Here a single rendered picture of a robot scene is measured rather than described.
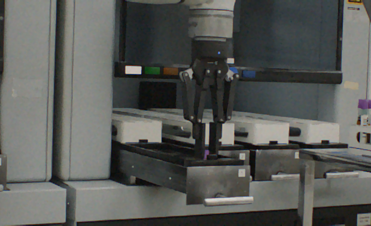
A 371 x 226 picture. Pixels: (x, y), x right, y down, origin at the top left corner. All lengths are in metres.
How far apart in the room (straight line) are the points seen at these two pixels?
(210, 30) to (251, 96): 0.84
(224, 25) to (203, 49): 0.06
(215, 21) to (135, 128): 0.35
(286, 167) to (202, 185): 0.44
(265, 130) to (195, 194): 0.45
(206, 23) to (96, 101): 0.32
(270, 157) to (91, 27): 0.51
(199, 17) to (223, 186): 0.34
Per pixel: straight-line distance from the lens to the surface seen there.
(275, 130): 1.85
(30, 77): 1.65
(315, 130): 1.92
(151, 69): 1.71
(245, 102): 2.39
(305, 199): 1.71
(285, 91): 2.20
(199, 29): 1.54
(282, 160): 1.82
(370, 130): 1.61
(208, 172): 1.44
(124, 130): 1.74
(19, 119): 1.64
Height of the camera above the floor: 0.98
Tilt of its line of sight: 3 degrees down
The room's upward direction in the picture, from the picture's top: 2 degrees clockwise
